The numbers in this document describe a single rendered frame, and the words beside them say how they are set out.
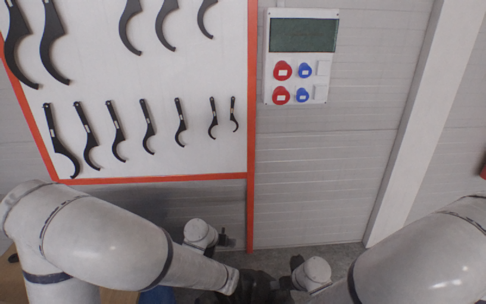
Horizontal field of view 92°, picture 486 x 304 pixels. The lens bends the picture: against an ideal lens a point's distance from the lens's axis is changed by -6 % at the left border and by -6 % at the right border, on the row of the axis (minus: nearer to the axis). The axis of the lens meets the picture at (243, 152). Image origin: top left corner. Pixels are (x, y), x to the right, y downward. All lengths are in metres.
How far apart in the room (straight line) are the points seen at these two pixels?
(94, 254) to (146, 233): 0.08
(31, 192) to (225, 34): 1.25
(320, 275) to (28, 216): 0.78
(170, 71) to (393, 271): 1.45
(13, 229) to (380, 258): 0.55
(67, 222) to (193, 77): 1.26
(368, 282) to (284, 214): 1.81
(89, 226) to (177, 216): 1.77
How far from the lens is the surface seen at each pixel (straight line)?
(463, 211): 0.46
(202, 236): 0.94
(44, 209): 0.48
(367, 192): 2.32
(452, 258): 0.39
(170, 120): 1.68
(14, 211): 0.53
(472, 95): 2.41
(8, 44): 1.90
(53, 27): 1.74
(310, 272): 0.91
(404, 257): 0.39
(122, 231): 0.41
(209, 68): 1.55
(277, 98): 1.46
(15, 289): 1.45
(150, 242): 0.43
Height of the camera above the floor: 1.89
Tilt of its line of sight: 29 degrees down
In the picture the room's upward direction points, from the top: straight up
